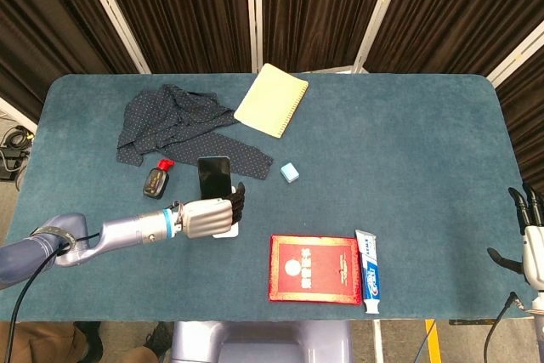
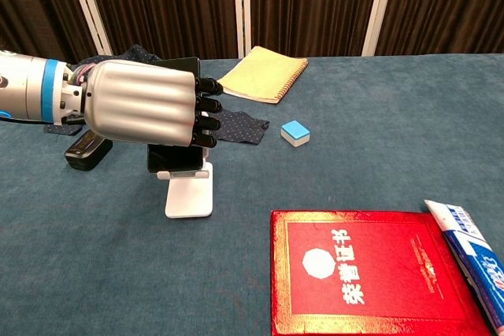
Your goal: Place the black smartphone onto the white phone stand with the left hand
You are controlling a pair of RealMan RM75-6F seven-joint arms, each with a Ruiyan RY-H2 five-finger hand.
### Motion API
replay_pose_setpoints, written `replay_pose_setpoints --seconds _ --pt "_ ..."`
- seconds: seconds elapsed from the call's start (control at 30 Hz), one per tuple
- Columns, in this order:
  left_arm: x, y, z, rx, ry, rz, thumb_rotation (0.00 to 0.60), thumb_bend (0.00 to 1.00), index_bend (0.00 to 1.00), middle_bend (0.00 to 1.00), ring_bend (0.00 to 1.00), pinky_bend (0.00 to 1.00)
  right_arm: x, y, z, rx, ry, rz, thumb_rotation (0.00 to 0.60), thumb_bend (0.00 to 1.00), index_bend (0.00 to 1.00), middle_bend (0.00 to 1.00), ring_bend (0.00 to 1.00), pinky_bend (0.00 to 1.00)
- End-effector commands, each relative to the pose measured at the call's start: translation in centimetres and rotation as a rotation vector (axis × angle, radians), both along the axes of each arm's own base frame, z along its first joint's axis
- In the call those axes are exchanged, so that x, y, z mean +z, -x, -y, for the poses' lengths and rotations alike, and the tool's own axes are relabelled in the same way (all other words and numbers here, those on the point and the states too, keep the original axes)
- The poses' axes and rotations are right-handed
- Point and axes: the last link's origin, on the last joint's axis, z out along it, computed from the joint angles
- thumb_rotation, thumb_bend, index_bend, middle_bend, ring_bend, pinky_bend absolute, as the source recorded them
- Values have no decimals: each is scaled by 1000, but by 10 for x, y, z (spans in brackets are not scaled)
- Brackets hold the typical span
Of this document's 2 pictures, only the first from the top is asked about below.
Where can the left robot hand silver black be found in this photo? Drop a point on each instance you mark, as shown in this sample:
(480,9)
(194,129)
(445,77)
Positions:
(208,216)

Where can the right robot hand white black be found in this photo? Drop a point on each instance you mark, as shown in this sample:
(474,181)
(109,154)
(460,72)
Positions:
(534,248)

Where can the black smartphone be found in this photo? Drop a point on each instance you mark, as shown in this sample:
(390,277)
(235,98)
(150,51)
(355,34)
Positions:
(213,178)

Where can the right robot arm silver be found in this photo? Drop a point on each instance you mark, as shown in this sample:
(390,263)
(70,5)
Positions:
(539,303)

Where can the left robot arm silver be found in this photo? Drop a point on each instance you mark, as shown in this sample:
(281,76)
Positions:
(127,230)

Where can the white folding phone stand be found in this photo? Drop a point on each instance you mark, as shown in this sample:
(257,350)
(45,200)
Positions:
(229,233)

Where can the black ink bottle red cap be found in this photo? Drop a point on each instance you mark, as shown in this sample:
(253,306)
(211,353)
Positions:
(155,182)

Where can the blue and white eraser block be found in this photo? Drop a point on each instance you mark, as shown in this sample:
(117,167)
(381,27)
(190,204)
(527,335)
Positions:
(289,171)

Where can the navy polka dot cloth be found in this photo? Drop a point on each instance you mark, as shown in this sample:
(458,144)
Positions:
(174,125)

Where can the red gold certificate folder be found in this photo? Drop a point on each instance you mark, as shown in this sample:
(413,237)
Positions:
(314,269)

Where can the dark pleated curtain panel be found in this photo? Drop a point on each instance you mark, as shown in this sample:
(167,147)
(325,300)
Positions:
(459,10)
(183,10)
(527,125)
(47,18)
(319,10)

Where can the yellow spiral notebook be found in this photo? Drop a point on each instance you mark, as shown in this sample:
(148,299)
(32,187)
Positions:
(272,99)

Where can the grey robot torso base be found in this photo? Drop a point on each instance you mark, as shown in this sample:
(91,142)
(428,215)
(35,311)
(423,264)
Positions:
(263,342)

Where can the blue white toothpaste tube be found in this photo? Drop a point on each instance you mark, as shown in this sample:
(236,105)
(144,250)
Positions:
(370,269)

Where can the person leg brown trousers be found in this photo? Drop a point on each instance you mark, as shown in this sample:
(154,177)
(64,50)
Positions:
(38,342)

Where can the white screen frame post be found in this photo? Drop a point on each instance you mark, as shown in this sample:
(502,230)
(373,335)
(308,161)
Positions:
(112,10)
(378,14)
(514,55)
(254,10)
(17,114)

